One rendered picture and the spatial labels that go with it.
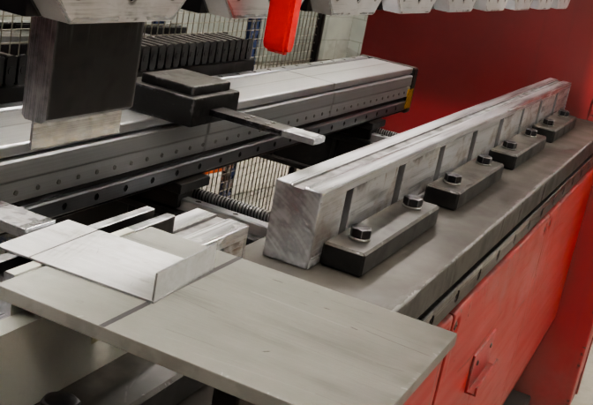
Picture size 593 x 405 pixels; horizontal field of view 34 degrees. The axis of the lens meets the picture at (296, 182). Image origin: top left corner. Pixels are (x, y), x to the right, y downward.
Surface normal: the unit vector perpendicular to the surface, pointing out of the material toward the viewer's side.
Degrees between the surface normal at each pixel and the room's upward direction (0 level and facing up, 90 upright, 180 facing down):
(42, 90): 90
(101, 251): 0
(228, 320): 0
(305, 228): 90
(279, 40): 91
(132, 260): 0
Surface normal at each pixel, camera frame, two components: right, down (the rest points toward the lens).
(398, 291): 0.18, -0.95
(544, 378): -0.42, 0.17
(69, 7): 0.89, 0.27
